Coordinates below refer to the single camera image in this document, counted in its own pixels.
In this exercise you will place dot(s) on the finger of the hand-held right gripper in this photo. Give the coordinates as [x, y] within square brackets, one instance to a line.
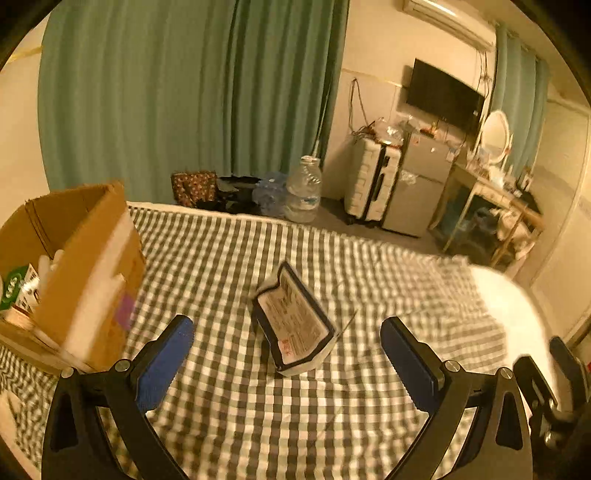
[568, 364]
[535, 383]

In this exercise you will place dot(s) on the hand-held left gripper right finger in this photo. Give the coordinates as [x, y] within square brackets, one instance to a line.
[408, 364]

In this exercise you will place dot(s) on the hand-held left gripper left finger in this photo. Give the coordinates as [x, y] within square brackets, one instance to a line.
[168, 364]

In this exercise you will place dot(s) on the black-edged printed pouch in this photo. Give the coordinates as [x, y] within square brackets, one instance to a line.
[295, 318]

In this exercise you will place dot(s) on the brown cardboard box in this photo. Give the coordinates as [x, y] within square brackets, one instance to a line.
[87, 258]

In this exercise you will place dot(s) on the green checked blanket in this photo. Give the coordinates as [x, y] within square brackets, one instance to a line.
[231, 258]

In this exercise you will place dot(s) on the wooden chair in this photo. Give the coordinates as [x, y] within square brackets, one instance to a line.
[531, 217]

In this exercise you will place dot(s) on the pale clothes pile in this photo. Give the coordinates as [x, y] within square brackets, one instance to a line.
[510, 221]

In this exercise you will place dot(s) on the white louvered wardrobe doors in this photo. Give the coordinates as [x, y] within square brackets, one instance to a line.
[563, 207]

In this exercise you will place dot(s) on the brown patterned bag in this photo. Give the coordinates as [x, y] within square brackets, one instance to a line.
[194, 187]

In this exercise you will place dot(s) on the grey two-door fridge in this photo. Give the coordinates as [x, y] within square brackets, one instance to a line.
[415, 184]

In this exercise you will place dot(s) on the black bag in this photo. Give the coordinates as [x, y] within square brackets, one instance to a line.
[235, 191]

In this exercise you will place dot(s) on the white suitcase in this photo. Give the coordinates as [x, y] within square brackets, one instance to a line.
[364, 180]

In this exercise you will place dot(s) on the white dressing table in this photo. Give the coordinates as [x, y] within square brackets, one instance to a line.
[485, 184]

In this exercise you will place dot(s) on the pack of water bottles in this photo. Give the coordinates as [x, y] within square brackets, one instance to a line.
[270, 196]

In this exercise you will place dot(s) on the large clear water bottle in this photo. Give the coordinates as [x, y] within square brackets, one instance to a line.
[302, 194]

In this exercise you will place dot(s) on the plastic bags on suitcase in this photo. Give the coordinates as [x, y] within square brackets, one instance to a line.
[383, 131]

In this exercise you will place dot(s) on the white oval vanity mirror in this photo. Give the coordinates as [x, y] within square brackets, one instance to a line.
[495, 134]

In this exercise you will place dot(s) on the wide green curtain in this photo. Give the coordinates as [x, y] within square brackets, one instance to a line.
[138, 92]

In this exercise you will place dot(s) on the narrow green curtain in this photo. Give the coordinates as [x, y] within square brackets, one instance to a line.
[521, 92]

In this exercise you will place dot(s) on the white air conditioner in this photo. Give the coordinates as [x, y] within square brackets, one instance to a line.
[452, 18]

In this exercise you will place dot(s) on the black wall television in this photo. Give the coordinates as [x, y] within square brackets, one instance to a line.
[443, 92]

